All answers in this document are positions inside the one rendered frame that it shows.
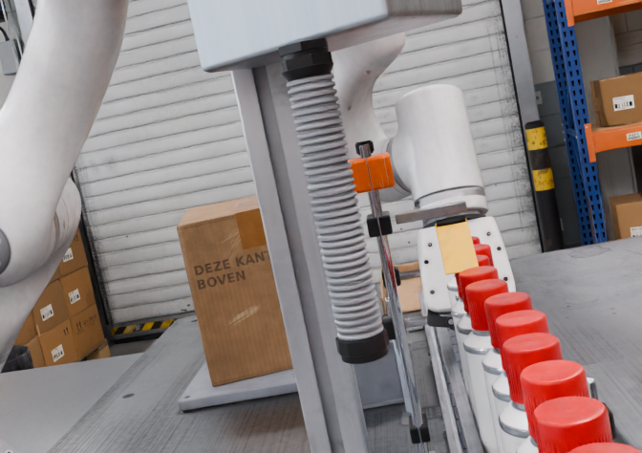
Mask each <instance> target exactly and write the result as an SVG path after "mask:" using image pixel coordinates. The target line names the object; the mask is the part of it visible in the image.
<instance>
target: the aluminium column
mask: <svg viewBox="0 0 642 453"><path fill-rule="evenodd" d="M282 62H283V61H282ZM282 62H278V63H273V64H268V65H266V66H265V67H261V68H250V69H243V70H234V71H230V72H231V76H232V81H233V85H234V90H235V95H236V99H237V103H238V108H239V113H240V118H241V122H242V126H243V131H244V136H245V140H246V149H247V153H248V157H249V162H250V167H251V171H252V176H253V181H254V185H255V189H256V194H257V199H258V204H259V207H260V212H261V217H262V222H263V226H264V231H265V235H266V239H267V248H268V253H269V257H270V262H271V266H272V271H273V275H274V280H275V285H276V290H277V293H278V298H279V303H280V307H281V312H282V316H283V321H284V325H285V330H286V335H287V340H288V344H289V352H290V357H291V361H292V366H293V371H294V374H295V379H296V384H297V389H298V393H299V398H300V402H301V407H302V411H303V416H304V421H305V425H306V429H307V434H308V439H309V443H310V452H311V453H372V451H371V447H370V442H369V437H368V432H367V427H366V422H365V418H364V413H363V408H362V403H361V398H360V394H359V389H358V384H357V379H356V374H355V369H354V366H353V364H349V363H346V362H344V361H343V360H342V357H341V355H340V354H339V353H338V352H337V347H336V342H335V339H336V338H337V333H338V331H337V330H336V325H335V322H334V320H335V318H334V317H333V310H332V303H331V297H330V295H329V291H330V290H328V284H329V283H328V282H327V279H326V278H327V277H328V276H326V275H325V270H326V269H324V266H323V264H324V263H326V262H323V261H322V257H323V256H324V255H323V254H321V251H320V250H321V249H322V248H320V247H319V243H320V242H321V241H319V240H318V238H317V236H318V235H319V234H320V233H316V229H317V228H318V226H316V225H315V223H314V222H315V221H317V219H313V214H314V213H315V212H313V211H312V209H311V208H312V207H313V206H314V205H311V204H310V200H312V198H311V197H310V196H309V193H310V192H311V190H308V185H310V183H307V182H306V178H308V177H309V176H306V175H305V171H307V168H304V167H303V164H304V163H305V162H303V161H302V159H301V158H302V157H303V156H304V154H301V153H300V150H301V149H303V148H302V146H299V142H300V141H301V140H299V139H297V135H299V132H296V130H295V128H296V127H298V125H297V124H294V121H295V120H296V118H294V117H293V116H292V114H293V113H294V112H295V111H294V110H291V105H293V102H289V99H290V98H291V97H292V96H290V95H289V93H288V91H289V90H290V88H288V87H287V83H289V82H288V81H287V80H286V79H285V77H284V76H283V75H282V72H283V70H282V65H281V63H282Z"/></svg>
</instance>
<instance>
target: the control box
mask: <svg viewBox="0 0 642 453"><path fill-rule="evenodd" d="M187 4H188V8H189V12H190V17H191V21H192V26H193V31H194V34H195V39H196V44H197V48H198V53H199V57H200V61H201V66H202V69H203V71H204V72H208V73H217V72H225V71H234V70H243V69H250V68H261V67H265V66H266V65H268V64H273V63H278V62H282V61H283V60H282V57H281V56H280V54H279V49H278V48H279V47H283V46H287V45H289V44H293V43H296V42H300V41H306V40H312V39H318V38H326V40H327V42H328V47H329V48H328V51H329V52H334V51H338V50H342V49H345V48H349V47H352V46H355V45H359V44H362V43H366V42H370V41H373V40H377V39H379V38H383V37H387V36H390V35H394V34H397V33H401V32H407V31H410V30H413V29H417V28H421V27H424V26H428V25H432V24H435V23H438V22H441V21H445V20H449V19H452V18H456V17H458V16H459V15H460V14H462V4H461V0H187Z"/></svg>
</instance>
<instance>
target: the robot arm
mask: <svg viewBox="0 0 642 453"><path fill-rule="evenodd" d="M128 5H129V0H37V4H36V10H35V15H34V19H33V22H32V28H31V31H30V35H29V38H28V41H27V44H26V47H25V51H24V53H23V56H22V59H21V62H20V65H19V68H18V71H17V74H16V77H15V80H14V82H13V84H12V86H11V90H10V92H9V95H8V97H7V99H6V101H5V103H4V105H3V107H2V109H1V111H0V373H1V371H2V369H3V367H4V365H5V362H6V360H7V358H8V356H9V354H10V352H11V349H12V346H13V344H14V342H15V340H16V338H17V337H18V334H19V332H20V330H21V328H22V326H23V325H24V323H25V321H26V319H27V317H28V316H29V314H30V312H31V311H32V308H33V307H34V305H35V304H36V302H37V300H38V299H39V297H40V296H41V294H42V292H43V291H44V290H45V288H46V287H47V285H48V284H49V282H50V280H51V279H52V277H53V275H54V273H55V271H56V269H57V268H58V266H59V264H60V262H61V261H62V259H63V257H64V255H65V254H66V252H67V250H68V248H69V246H70V244H71V242H72V241H73V239H74V237H75V233H76V230H77V227H78V224H79V220H80V215H81V200H80V195H79V192H78V190H77V187H76V186H75V183H74V182H73V181H72V179H71V178H70V177H69V176H70V174H71V172H72V169H73V167H74V165H75V162H76V160H77V157H78V155H79V153H80V151H81V149H82V147H83V145H84V143H85V141H86V139H87V137H88V135H89V133H90V131H91V129H92V126H93V124H94V122H95V120H96V116H97V113H98V111H99V108H100V106H101V103H102V101H103V99H104V97H105V94H106V91H107V89H108V86H109V83H110V80H111V78H112V75H113V72H114V69H115V67H116V65H117V62H118V57H119V53H120V50H121V46H122V42H123V37H124V32H125V26H126V19H127V12H128ZM404 45H405V32H401V33H397V34H394V35H390V36H387V37H383V38H379V39H377V40H373V41H370V42H366V43H362V44H359V45H355V46H352V47H349V48H345V49H342V50H338V51H334V52H331V54H332V61H333V75H334V78H333V79H332V81H334V82H335V86H333V89H336V90H337V93H336V94H334V95H335V96H336V97H338V101H337V102H336V103H337V104H340V108H338V109H337V110H338V111H340V112H341V114H342V115H341V116H339V118H340V119H343V122H342V123H340V124H341V126H344V130H343V131H342V133H345V134H346V138H344V140H346V141H347V144H346V145H345V147H346V148H349V152H347V153H346V154H347V155H349V156H350V158H351V159H354V158H360V156H358V154H356V150H355V144H356V143H357V142H360V141H364V140H371V141H372V142H373V143H374V152H373V153H372V155H374V154H379V153H384V152H388V153H389V155H390V159H391V165H392V169H393V174H394V179H395V185H394V186H393V187H389V188H384V189H379V190H378V191H379V196H380V201H382V202H393V201H398V200H400V199H403V198H406V197H408V196H411V195H412V196H413V201H414V206H415V207H413V208H412V210H415V209H420V208H424V207H430V206H435V205H445V204H450V203H454V202H460V201H466V205H467V211H466V212H462V213H456V214H451V215H445V216H440V217H436V218H430V219H425V220H422V224H423V228H422V229H421V230H419V231H418V232H417V253H418V262H419V269H420V276H421V283H422V288H423V294H424V298H425V302H426V305H427V308H428V311H427V324H428V326H430V327H441V328H449V329H451V330H452V331H454V332H456V331H455V326H454V321H453V316H442V315H446V314H452V313H451V305H450V299H449V294H448V290H447V286H446V285H447V283H448V282H449V280H450V279H451V278H452V277H453V275H455V273H454V274H448V275H446V274H445V270H444V265H443V262H442V257H441V253H440V248H439V240H438V236H437V232H436V227H435V224H436V220H440V219H445V218H451V217H456V216H460V215H464V216H465V219H467V222H468V225H469V229H470V233H471V236H477V237H479V238H480V242H481V244H487V245H489V246H490V247H491V252H492V257H493V263H494V267H495V268H496V269H497V270H498V275H499V279H502V280H504V281H506V282H507V285H508V290H509V292H516V288H515V282H514V278H513V274H512V270H511V267H510V264H509V260H508V257H507V253H506V250H505V247H504V243H503V238H502V235H501V234H500V231H499V229H498V226H497V224H496V222H495V220H494V218H493V217H486V215H484V214H485V213H487V212H488V210H489V209H488V204H487V201H486V196H485V192H484V187H483V182H482V174H481V171H480V166H479V162H478V157H477V153H476V148H475V144H474V140H473V136H472V131H471V126H470V122H469V117H468V114H467V109H466V105H465V100H464V96H463V92H462V90H461V89H460V88H459V87H457V86H454V85H449V84H436V85H430V86H425V87H421V88H418V89H415V90H413V91H411V92H409V93H407V94H405V95H404V96H402V97H401V98H400V99H399V100H398V101H397V102H396V106H395V109H396V118H397V123H398V129H397V133H396V135H395V136H394V137H392V138H388V136H387V135H386V134H385V132H384V131H383V129H382V128H381V126H380V124H379V122H378V120H377V118H376V116H375V111H374V107H373V88H374V86H375V82H376V80H377V79H378V78H379V76H380V75H381V74H382V73H383V72H384V71H385V70H386V69H387V68H388V67H389V66H390V65H391V63H392V62H393V61H394V60H395V59H396V58H397V57H398V56H399V54H400V53H401V51H402V49H403V47H404Z"/></svg>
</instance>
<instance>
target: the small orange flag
mask: <svg viewBox="0 0 642 453"><path fill-rule="evenodd" d="M435 227H436V232H437V236H438V240H439V248H440V253H441V257H442V262H443V265H444V270H445V274H446V275H448V274H454V273H460V272H462V271H463V270H468V269H471V268H475V267H478V266H479V264H478V260H477V256H476V252H475V249H474V245H473V241H472V237H471V233H470V229H469V225H468V222H467V219H465V216H464V215H460V216H456V217H451V218H445V219H440V220H436V224H435Z"/></svg>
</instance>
